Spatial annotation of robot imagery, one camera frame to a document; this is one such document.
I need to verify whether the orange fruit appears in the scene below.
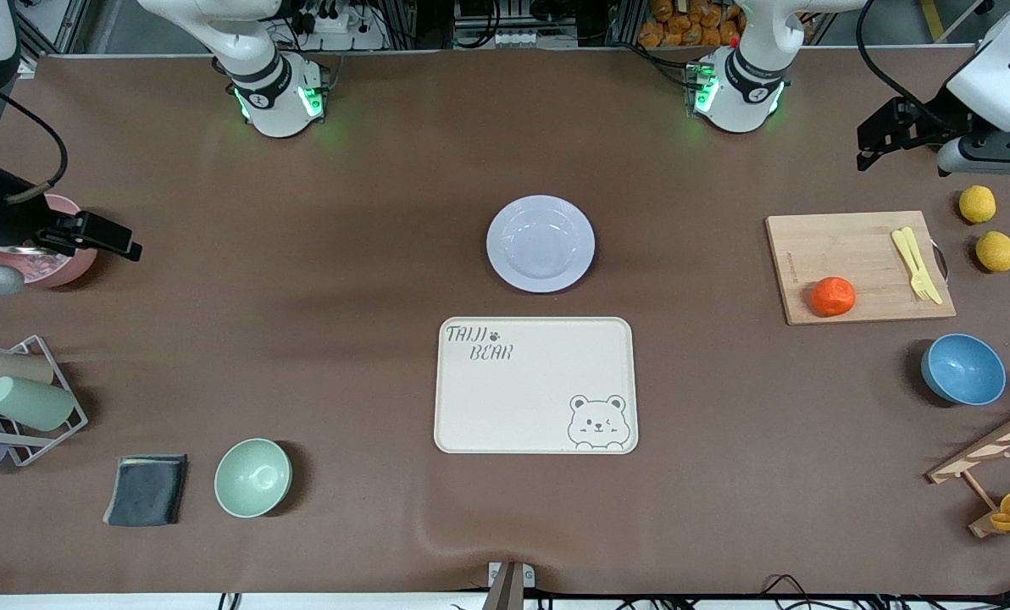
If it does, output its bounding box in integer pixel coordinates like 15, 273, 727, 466
810, 276, 857, 318

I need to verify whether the white round plate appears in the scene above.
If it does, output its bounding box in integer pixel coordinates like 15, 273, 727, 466
486, 195, 597, 294

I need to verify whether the pink bowl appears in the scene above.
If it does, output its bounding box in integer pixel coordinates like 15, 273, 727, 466
0, 194, 100, 290

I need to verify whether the yellow lemon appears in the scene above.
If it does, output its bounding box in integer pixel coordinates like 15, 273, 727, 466
958, 185, 997, 225
975, 230, 1010, 273

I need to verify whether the wooden cutting board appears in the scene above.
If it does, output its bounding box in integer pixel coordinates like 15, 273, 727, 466
765, 210, 957, 326

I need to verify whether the yellow plastic fork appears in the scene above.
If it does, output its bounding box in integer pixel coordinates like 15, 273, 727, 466
891, 229, 934, 303

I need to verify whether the yellow plastic knife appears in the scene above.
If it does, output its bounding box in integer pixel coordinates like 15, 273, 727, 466
901, 226, 944, 306

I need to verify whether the beige cup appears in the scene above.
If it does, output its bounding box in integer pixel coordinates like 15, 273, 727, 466
0, 352, 54, 391

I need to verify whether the mint green cup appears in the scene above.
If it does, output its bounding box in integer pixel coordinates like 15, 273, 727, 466
0, 375, 76, 432

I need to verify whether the bag of orange bread rolls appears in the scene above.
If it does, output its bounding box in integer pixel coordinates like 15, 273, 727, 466
638, 0, 745, 49

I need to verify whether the blue bowl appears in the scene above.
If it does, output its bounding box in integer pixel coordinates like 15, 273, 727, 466
921, 333, 1007, 407

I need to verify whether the dark grey folded cloth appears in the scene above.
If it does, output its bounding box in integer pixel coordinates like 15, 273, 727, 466
103, 454, 189, 528

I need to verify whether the pale green bowl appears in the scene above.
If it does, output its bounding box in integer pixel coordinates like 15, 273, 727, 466
214, 437, 292, 519

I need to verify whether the brown table cover mat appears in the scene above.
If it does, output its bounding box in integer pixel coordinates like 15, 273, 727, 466
0, 47, 1010, 596

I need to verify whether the white power strip with plugs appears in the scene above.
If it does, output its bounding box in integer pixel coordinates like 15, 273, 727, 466
296, 7, 387, 52

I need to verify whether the wooden drying rack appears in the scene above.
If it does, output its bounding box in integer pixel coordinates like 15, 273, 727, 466
926, 398, 1010, 539

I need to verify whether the white socket strip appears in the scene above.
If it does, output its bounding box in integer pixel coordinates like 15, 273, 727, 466
454, 30, 533, 49

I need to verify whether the cream bear print tray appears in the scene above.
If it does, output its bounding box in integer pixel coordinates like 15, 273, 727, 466
434, 316, 640, 456

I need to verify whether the metal table edge clamp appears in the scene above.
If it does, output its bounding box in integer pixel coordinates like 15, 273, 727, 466
482, 561, 536, 610

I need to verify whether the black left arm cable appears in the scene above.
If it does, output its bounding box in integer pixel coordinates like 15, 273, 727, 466
856, 0, 938, 128

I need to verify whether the grey wire cup rack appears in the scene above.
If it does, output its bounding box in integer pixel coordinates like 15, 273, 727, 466
0, 335, 89, 468

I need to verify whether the aluminium frame post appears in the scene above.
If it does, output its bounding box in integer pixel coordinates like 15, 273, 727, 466
14, 0, 91, 57

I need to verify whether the black floor cable loop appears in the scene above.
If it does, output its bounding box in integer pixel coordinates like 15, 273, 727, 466
759, 574, 824, 604

